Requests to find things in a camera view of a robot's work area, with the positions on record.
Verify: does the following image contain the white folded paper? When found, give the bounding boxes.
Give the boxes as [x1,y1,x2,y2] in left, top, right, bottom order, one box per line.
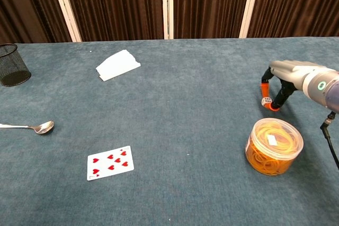
[95,49,141,82]

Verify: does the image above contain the black mesh pen cup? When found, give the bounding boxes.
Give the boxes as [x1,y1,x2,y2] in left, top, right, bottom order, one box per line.
[0,43,32,87]

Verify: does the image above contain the clear jar of rubber bands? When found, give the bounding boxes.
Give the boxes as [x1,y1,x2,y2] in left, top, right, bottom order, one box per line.
[245,117,304,176]

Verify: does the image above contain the right robot hand, orange fingertips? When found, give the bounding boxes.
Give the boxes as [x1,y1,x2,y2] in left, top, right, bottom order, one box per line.
[261,60,318,112]

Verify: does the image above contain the blue felt table cover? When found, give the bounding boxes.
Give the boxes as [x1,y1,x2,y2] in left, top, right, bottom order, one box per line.
[0,37,339,226]

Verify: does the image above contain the seven of hearts playing card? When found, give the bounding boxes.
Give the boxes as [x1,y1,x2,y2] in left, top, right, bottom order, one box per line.
[86,145,135,182]

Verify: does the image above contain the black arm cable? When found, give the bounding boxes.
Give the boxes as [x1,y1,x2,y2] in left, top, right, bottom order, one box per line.
[319,111,339,171]

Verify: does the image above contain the dark curtain screen panel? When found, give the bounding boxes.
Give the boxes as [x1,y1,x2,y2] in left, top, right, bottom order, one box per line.
[162,0,262,40]
[0,0,82,44]
[49,0,169,42]
[239,0,339,39]

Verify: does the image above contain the metal spoon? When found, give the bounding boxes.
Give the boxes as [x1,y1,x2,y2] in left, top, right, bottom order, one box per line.
[0,120,55,135]

